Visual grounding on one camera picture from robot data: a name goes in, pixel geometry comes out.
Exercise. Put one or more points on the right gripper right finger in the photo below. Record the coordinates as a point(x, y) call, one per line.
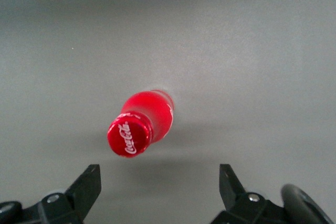
point(236, 200)

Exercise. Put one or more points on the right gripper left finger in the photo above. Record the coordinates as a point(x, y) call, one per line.
point(78, 195)

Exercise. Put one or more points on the red coke bottle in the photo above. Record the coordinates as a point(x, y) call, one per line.
point(147, 113)

